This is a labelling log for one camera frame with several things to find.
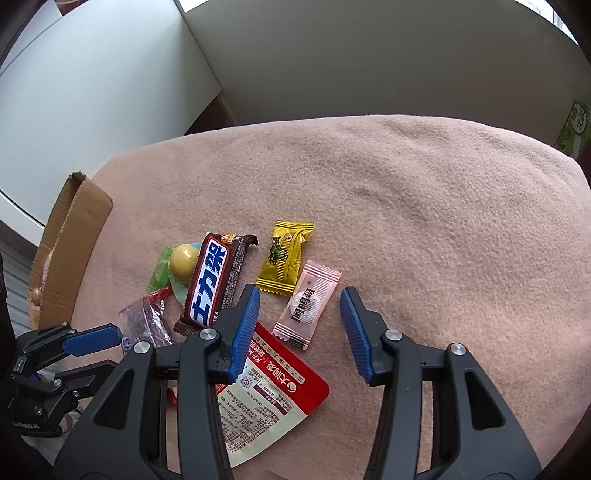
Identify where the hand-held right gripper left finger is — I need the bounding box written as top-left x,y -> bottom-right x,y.
53,284 -> 262,480

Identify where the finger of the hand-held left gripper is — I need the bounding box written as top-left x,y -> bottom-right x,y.
53,360 -> 121,398
16,323 -> 123,360

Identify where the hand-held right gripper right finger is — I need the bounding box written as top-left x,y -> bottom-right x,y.
339,286 -> 543,480

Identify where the clear dried plum packet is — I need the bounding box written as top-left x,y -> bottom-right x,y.
118,286 -> 178,348

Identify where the brown chocolate bar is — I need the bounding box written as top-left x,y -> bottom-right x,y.
174,232 -> 259,336

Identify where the pink candy packet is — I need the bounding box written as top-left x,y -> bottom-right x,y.
271,259 -> 343,352

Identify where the large red white snack packet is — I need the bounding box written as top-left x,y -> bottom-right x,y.
210,320 -> 331,469

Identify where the yellow candy packet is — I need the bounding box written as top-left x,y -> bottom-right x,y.
255,220 -> 315,296

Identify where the cardboard box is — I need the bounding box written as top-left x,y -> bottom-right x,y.
28,172 -> 114,330

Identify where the green jelly cup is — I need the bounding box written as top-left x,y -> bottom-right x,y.
146,242 -> 204,319

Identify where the grey ribbed panel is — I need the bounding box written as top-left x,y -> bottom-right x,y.
0,222 -> 44,333

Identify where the pink blanket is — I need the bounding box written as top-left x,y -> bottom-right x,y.
46,113 -> 591,480

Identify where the white cabinet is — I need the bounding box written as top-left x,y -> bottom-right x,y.
0,0 -> 232,227

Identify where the green printed carton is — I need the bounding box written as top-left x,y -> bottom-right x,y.
553,99 -> 591,160

